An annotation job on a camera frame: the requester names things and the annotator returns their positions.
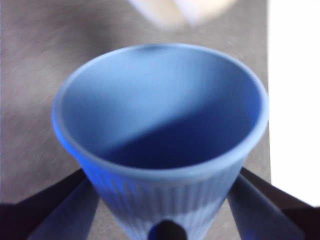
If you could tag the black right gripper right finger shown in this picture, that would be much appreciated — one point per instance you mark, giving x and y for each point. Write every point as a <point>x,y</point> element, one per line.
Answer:
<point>270,215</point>

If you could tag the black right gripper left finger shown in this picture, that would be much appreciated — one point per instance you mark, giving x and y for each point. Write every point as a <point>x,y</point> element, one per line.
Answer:
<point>50,215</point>

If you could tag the blue ribbed plastic cup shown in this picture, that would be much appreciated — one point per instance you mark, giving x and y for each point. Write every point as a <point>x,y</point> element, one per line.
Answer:
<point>160,120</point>

